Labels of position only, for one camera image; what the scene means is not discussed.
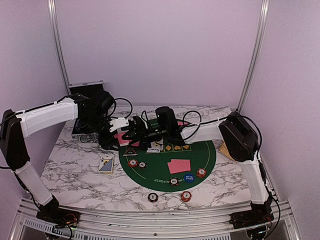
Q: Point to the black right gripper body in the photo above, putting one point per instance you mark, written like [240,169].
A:
[159,134]

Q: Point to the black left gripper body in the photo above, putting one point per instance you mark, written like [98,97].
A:
[105,141]

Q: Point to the dealt red card top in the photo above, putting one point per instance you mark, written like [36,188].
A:
[180,123]

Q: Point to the dealt red card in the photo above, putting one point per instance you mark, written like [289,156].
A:
[175,167]
[180,123]
[136,144]

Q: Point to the red backed card deck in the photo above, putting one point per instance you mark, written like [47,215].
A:
[122,142]

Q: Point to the red chip stack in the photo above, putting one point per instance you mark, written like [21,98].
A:
[185,196]
[132,163]
[201,172]

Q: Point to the dealt red card front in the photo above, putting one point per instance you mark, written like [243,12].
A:
[175,167]

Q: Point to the dark hundred chip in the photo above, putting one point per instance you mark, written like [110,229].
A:
[142,165]

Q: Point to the dark chip stack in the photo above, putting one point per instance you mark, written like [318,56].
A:
[174,181]
[152,197]

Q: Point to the blue small blind button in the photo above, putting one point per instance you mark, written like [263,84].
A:
[189,178]

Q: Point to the red chip stack front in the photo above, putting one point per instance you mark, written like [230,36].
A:
[185,196]

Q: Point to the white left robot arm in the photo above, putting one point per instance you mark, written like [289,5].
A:
[17,126]

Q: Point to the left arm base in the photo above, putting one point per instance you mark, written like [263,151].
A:
[61,217]

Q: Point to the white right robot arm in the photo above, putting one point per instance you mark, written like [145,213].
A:
[243,141]

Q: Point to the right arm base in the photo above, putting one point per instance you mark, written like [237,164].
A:
[249,218]

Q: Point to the triangular all in button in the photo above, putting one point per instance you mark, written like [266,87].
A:
[130,151]

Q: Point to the round green poker mat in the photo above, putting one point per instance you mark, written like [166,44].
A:
[156,175]

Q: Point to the blue card box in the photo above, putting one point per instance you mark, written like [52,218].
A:
[106,165]

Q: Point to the aluminium poker case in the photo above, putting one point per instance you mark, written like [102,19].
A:
[81,131]

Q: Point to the woven bamboo tray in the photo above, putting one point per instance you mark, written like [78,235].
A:
[224,151]

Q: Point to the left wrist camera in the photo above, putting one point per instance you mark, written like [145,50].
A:
[118,123]

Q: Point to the front aluminium rail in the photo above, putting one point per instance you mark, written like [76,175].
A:
[192,224]

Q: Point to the left aluminium frame post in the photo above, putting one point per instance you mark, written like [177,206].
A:
[57,42]

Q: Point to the aluminium frame post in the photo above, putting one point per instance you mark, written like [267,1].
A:
[260,33]
[57,42]

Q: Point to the right aluminium frame post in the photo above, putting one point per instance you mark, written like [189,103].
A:
[260,33]

